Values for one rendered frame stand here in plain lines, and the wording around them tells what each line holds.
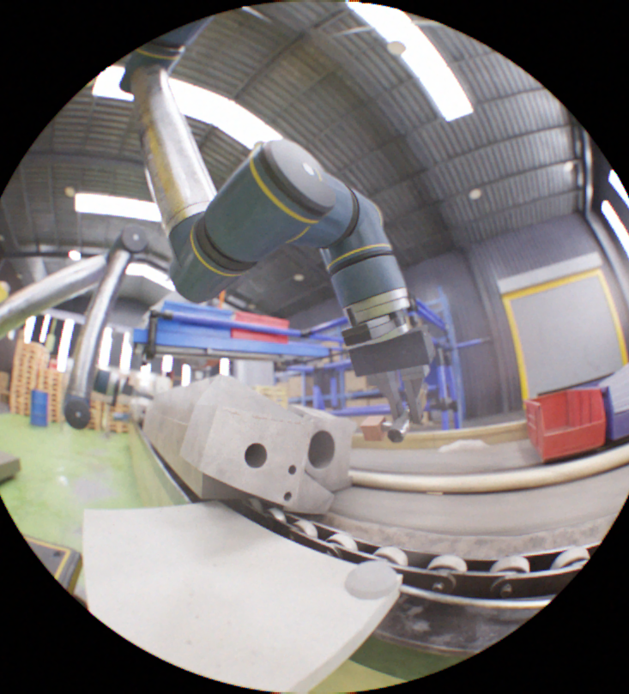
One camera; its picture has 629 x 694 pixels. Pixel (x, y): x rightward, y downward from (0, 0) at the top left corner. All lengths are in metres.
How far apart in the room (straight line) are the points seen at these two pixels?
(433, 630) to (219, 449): 0.27
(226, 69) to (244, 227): 8.97
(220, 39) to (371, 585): 9.15
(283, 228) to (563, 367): 10.88
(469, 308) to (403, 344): 10.84
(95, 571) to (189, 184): 0.47
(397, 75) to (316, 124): 3.29
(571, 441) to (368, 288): 0.57
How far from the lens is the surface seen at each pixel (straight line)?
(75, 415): 0.92
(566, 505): 0.45
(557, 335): 11.05
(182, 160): 0.44
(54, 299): 1.21
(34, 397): 7.09
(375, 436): 0.40
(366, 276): 0.32
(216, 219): 0.27
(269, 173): 0.22
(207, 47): 9.11
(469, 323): 10.96
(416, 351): 0.34
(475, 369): 10.56
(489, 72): 10.04
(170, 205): 0.39
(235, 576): 0.24
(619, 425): 0.71
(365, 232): 0.34
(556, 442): 0.63
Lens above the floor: 0.95
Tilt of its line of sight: 15 degrees up
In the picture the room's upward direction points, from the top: 2 degrees counter-clockwise
